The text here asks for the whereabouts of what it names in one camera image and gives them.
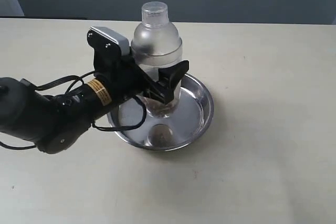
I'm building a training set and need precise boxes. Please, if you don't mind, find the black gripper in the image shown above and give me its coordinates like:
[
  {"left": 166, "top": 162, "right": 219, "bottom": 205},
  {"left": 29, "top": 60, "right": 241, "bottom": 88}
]
[{"left": 88, "top": 35, "right": 190, "bottom": 103}]

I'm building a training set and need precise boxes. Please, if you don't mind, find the clear plastic shaker bottle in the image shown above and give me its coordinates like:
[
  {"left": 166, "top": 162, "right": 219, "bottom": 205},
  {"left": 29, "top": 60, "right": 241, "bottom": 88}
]
[{"left": 130, "top": 1, "right": 183, "bottom": 119}]

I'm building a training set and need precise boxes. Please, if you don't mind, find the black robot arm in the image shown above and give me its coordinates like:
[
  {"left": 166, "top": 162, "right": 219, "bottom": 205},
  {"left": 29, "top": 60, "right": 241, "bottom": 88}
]
[{"left": 1, "top": 27, "right": 189, "bottom": 154}]

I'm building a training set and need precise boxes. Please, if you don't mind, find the round stainless steel tray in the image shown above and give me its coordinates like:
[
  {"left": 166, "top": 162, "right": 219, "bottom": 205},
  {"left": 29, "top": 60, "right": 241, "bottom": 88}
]
[{"left": 116, "top": 74, "right": 214, "bottom": 152}]

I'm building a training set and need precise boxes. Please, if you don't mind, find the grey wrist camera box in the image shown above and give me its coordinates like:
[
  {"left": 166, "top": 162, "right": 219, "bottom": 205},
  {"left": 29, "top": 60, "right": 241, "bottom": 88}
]
[{"left": 87, "top": 26, "right": 130, "bottom": 56}]

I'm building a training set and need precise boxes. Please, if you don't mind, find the black cable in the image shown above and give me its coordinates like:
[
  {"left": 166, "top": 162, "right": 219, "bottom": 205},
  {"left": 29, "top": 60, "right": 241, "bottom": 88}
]
[{"left": 0, "top": 71, "right": 148, "bottom": 150}]

